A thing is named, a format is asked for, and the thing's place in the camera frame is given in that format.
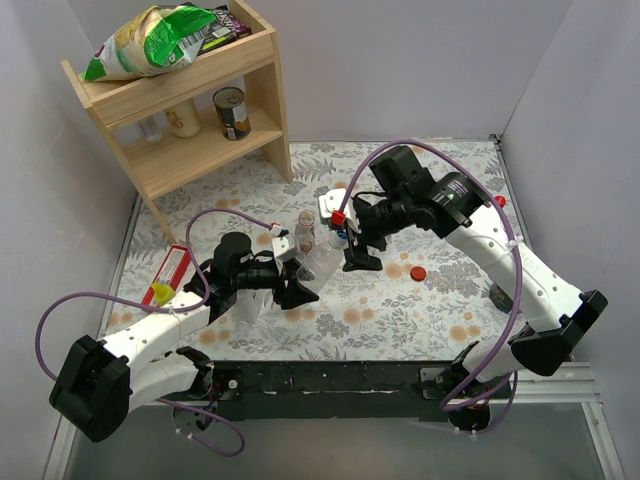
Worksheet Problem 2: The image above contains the clear plastic bottle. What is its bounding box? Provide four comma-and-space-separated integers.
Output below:
297, 231, 348, 294

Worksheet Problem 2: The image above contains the small glass bottle red rim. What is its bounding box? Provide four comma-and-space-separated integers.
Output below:
295, 210, 316, 254

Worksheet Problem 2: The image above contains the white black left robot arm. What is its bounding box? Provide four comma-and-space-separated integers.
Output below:
49, 232, 318, 442

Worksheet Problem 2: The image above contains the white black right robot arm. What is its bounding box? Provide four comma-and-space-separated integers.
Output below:
329, 141, 608, 398

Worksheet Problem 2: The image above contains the white bottle black cap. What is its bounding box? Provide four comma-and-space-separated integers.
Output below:
233, 290, 263, 324

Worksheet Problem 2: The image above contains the yellow cap bottle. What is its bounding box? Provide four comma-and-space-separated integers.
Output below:
151, 282, 176, 307

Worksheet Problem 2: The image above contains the red snack box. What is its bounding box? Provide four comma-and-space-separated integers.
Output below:
142, 245, 191, 306

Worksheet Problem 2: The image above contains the dark food can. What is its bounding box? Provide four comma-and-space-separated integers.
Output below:
212, 87, 251, 141

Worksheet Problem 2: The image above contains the cream jar on shelf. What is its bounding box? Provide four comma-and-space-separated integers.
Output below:
164, 99, 202, 138

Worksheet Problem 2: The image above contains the wooden shelf unit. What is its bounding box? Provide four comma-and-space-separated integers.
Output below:
61, 1, 293, 244

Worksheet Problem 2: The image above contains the clear glass on shelf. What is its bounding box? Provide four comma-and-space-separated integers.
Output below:
136, 116, 162, 144

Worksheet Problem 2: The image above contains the dark purple snack box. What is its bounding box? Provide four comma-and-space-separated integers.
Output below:
198, 6, 252, 55

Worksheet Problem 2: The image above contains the green chip bag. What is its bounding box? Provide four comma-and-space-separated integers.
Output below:
83, 5, 217, 82

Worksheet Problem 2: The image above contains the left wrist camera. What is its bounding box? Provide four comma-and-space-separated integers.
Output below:
271, 233, 299, 262

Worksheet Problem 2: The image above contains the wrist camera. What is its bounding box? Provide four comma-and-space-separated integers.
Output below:
318, 188, 358, 231
271, 233, 299, 262

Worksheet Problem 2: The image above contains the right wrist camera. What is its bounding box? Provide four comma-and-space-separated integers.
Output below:
318, 188, 358, 231

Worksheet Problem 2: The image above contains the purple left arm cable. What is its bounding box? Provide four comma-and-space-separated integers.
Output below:
35, 209, 289, 459

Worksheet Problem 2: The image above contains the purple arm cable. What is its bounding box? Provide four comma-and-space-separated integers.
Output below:
339, 138, 526, 434
35, 209, 289, 459

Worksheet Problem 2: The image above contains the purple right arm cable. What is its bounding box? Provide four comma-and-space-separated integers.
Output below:
339, 138, 526, 434

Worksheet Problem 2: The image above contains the aluminium frame rail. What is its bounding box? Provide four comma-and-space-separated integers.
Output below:
511, 362, 626, 479

